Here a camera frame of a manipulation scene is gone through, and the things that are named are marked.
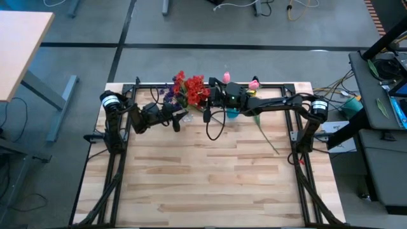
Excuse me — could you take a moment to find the dark grey bench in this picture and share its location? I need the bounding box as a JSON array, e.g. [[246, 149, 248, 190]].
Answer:
[[359, 128, 407, 216]]

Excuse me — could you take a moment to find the grey desk leg frame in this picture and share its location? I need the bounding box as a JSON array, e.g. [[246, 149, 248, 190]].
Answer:
[[20, 71, 80, 144]]

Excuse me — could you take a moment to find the white paper sheet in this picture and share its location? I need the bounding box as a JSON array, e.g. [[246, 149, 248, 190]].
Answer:
[[319, 120, 357, 154]]

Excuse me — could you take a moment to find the teal cup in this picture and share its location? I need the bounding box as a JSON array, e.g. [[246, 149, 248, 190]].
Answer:
[[341, 97, 363, 120]]

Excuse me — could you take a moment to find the white floor cable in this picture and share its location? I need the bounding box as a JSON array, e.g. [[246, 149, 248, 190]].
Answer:
[[212, 0, 260, 12], [43, 0, 69, 8]]

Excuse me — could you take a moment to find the yellow floor cable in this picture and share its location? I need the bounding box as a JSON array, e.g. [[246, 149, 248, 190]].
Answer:
[[286, 0, 312, 22]]

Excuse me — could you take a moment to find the black diagonal beam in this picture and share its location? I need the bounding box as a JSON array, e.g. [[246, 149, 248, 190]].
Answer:
[[361, 15, 407, 61]]

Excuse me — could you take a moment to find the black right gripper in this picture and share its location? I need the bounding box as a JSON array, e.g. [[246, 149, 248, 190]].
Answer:
[[203, 78, 251, 123]]

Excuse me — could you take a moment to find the red artificial flower bunch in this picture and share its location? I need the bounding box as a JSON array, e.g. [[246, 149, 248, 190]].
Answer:
[[184, 75, 211, 106], [172, 70, 186, 96]]

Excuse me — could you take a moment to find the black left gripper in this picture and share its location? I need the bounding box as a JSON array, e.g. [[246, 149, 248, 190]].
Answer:
[[141, 101, 189, 133]]

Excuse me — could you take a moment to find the grey side table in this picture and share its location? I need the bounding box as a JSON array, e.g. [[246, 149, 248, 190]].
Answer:
[[348, 50, 407, 131]]

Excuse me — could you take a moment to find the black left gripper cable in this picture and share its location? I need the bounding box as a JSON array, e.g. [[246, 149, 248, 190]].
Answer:
[[149, 85, 160, 108]]

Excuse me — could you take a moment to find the floor cable bundle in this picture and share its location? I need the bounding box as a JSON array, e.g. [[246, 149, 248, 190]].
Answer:
[[313, 69, 362, 114]]

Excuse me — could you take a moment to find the blue box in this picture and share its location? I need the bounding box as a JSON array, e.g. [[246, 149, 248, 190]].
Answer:
[[390, 96, 407, 130]]

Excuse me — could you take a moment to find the black aluminium table frame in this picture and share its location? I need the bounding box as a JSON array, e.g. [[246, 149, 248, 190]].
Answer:
[[68, 76, 349, 228]]

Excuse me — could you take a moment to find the coiled black cable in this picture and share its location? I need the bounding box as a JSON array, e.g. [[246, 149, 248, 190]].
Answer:
[[373, 58, 402, 81]]

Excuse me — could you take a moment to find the dark grey desk foot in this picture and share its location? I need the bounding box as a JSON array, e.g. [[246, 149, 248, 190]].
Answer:
[[0, 127, 53, 163]]

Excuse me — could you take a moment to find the green leaf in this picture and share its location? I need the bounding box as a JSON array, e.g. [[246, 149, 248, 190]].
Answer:
[[367, 59, 380, 79], [376, 98, 390, 119]]

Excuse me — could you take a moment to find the black floor cable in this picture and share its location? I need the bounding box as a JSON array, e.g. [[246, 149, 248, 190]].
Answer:
[[0, 97, 29, 144], [11, 193, 49, 213]]

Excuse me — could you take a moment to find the black stand leg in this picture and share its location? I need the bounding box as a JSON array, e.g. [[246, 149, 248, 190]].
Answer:
[[326, 108, 370, 151]]

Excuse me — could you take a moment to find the light wooden desk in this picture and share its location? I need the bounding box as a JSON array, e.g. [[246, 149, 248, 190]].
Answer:
[[0, 11, 55, 102]]

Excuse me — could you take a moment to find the tablet with blue screen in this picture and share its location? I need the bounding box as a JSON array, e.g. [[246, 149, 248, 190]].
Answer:
[[388, 78, 407, 98]]

